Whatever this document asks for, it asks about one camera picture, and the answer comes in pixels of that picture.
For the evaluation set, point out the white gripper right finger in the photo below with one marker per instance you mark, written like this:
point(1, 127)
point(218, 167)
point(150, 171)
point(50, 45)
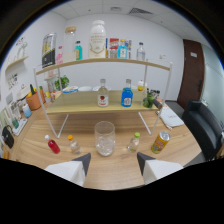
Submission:
point(156, 168)

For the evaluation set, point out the clear bottle with blue cap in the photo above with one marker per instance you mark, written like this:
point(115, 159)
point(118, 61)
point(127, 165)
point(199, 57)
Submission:
point(140, 53)

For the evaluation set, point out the clear bottle with red label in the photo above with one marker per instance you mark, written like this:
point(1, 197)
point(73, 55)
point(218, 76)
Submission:
point(103, 98)

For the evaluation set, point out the small pink bottle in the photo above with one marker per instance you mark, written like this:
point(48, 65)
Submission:
point(59, 57)

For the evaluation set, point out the teal bottle with yellow cap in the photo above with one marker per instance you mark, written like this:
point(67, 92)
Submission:
point(122, 50)

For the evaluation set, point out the clear glass tumbler with ice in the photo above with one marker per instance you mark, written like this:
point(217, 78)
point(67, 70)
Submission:
point(105, 143)

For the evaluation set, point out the orange storage basket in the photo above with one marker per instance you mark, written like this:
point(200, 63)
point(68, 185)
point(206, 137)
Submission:
point(35, 102)

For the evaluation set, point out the multicolour wall poster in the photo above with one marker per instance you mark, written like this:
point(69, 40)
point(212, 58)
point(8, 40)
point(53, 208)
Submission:
point(129, 49)

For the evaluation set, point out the small red liquid bottle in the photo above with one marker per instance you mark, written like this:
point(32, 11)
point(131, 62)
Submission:
point(53, 146)

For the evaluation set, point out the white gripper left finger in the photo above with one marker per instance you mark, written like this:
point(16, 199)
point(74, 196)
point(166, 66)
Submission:
point(71, 170)

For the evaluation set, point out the black armchair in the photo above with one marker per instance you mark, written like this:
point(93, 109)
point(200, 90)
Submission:
point(203, 128)

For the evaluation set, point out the clear bottle with orange cap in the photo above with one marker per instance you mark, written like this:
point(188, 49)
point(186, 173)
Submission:
point(75, 146)

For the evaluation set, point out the teal bottle with dark cap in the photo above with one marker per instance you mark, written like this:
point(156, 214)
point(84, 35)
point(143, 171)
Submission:
point(78, 51)

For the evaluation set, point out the small teal item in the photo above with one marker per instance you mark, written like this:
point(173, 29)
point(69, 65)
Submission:
point(15, 122)

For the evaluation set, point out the white picture frame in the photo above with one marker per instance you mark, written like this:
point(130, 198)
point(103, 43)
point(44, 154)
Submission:
point(15, 109)

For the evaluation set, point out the blue rimmed bowl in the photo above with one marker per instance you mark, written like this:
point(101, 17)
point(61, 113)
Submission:
point(70, 89)

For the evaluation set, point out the green potted plant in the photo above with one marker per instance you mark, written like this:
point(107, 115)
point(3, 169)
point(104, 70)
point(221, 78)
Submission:
point(62, 82)

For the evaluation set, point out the black handbag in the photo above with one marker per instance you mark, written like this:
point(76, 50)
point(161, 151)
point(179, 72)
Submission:
point(8, 137)

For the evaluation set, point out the large white milk bottle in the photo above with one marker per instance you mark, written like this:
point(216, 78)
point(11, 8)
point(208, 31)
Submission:
point(97, 40)

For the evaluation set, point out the white bowl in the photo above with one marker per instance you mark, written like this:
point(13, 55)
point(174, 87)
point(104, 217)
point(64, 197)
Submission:
point(96, 88)
point(85, 88)

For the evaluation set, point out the clear bottle with green cap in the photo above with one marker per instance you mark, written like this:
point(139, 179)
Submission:
point(133, 145)

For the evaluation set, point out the glass jar of limes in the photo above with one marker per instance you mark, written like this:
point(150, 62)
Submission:
point(149, 100)

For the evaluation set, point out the white wall switch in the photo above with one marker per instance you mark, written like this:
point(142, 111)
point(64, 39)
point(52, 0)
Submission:
point(162, 56)

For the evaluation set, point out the brown door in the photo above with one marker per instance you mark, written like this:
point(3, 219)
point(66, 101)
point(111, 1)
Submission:
point(190, 73)

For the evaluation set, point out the blue liquid bottle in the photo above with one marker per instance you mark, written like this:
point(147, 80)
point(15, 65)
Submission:
point(127, 98)

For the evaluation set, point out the square ceiling diffuser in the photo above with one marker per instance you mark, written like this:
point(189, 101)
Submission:
point(115, 8)

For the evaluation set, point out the wooden wall shelf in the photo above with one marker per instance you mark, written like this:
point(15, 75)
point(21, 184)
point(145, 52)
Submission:
point(16, 62)

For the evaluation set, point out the small spice jar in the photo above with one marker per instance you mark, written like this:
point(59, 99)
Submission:
point(155, 93)
point(158, 94)
point(152, 92)

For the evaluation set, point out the ceiling vent grille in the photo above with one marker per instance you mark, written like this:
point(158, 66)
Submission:
point(140, 11)

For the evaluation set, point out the green vegetable toy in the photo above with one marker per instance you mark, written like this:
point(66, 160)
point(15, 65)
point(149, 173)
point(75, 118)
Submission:
point(32, 89)

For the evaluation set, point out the white flat box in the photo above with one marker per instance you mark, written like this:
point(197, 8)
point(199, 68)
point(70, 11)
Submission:
point(19, 127)

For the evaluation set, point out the blue wall poster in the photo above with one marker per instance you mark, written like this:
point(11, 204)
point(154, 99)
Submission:
point(107, 46)

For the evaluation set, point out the glass jar with cork lid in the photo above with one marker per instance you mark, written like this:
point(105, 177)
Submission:
point(70, 45)

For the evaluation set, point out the yellow juice can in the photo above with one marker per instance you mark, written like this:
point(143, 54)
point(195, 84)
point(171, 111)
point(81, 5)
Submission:
point(160, 143)

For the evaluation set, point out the tall black yellow can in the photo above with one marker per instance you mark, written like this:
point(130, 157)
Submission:
point(49, 50)

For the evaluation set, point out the white two-tier wooden shelf rack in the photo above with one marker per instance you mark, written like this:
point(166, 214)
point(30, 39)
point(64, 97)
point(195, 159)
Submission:
point(86, 100)

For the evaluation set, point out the white figurine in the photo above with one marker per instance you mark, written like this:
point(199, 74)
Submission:
point(22, 47)

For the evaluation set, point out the white and blue cup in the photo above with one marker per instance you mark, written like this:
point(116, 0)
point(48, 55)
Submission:
point(27, 111)

